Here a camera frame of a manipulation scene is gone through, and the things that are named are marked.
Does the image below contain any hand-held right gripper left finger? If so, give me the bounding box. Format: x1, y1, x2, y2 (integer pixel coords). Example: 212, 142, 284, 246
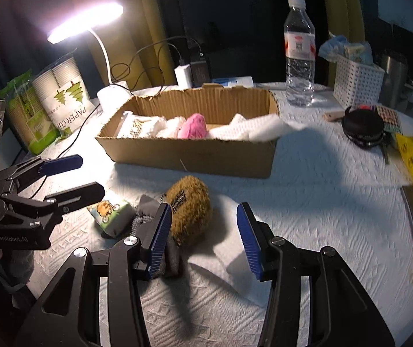
11, 202, 173, 347

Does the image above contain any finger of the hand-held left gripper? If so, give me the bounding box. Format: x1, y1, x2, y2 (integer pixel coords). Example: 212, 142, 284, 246
0, 154, 84, 189
45, 182, 106, 215

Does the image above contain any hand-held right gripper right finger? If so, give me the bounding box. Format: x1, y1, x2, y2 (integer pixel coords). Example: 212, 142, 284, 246
237, 202, 397, 347

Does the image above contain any cartoon print tissue packet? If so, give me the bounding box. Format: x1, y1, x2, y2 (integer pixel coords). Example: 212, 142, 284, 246
86, 199, 137, 238

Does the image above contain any brown plush toy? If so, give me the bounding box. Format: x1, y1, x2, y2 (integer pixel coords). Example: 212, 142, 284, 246
164, 175, 213, 247

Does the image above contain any cardboard box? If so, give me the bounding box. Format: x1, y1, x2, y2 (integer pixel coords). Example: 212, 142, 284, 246
95, 83, 280, 179

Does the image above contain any grey cloth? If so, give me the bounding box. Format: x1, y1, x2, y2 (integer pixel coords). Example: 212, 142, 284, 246
130, 194, 189, 279

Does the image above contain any green packet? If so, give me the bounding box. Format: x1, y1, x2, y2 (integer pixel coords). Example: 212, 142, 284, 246
0, 71, 61, 154

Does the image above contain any paper cup sleeve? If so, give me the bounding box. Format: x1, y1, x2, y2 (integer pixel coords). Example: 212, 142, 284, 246
31, 56, 97, 138

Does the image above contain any white textured tablecloth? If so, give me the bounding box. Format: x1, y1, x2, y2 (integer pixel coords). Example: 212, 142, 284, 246
11, 81, 413, 347

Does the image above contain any white printed cloth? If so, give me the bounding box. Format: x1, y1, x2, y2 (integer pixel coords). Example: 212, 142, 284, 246
116, 112, 187, 139

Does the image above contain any pink plush toy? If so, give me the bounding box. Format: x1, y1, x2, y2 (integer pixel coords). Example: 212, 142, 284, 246
177, 113, 207, 140

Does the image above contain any white paper towel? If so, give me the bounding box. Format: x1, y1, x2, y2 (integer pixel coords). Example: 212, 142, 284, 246
206, 113, 308, 142

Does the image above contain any white desk lamp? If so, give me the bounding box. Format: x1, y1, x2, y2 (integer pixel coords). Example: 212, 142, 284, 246
46, 2, 133, 111

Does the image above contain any white charger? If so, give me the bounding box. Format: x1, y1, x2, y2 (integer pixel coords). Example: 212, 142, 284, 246
175, 65, 193, 88

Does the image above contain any small wooden block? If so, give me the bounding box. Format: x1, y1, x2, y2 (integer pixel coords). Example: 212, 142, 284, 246
323, 110, 346, 123

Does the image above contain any blue and white box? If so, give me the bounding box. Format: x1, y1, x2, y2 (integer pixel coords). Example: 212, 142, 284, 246
201, 75, 255, 88

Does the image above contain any black round zip case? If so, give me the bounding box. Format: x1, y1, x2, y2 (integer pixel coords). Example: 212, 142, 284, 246
341, 107, 386, 149

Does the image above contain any black power adapter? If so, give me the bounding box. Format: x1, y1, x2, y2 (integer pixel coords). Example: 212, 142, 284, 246
190, 51, 213, 85

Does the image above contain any yellow curtain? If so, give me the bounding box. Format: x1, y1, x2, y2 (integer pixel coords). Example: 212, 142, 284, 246
115, 0, 179, 80
318, 0, 366, 41

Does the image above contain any clear water bottle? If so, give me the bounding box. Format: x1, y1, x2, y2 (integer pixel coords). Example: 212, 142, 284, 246
283, 0, 317, 108

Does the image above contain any patterned pouch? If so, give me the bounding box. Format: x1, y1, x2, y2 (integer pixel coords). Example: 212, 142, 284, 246
370, 104, 403, 134

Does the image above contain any white plastic basket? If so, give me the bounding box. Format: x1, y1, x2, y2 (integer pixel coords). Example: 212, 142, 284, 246
332, 54, 386, 111

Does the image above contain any blue plastic packet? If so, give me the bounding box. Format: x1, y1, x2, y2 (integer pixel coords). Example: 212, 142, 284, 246
318, 35, 351, 62

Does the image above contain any pale snack packet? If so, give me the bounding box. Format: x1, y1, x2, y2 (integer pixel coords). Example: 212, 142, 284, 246
344, 41, 375, 67

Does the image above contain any steel cup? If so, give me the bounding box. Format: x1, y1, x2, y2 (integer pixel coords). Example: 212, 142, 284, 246
379, 52, 410, 108

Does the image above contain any black cable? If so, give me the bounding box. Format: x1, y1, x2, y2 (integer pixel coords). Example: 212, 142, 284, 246
107, 35, 202, 93

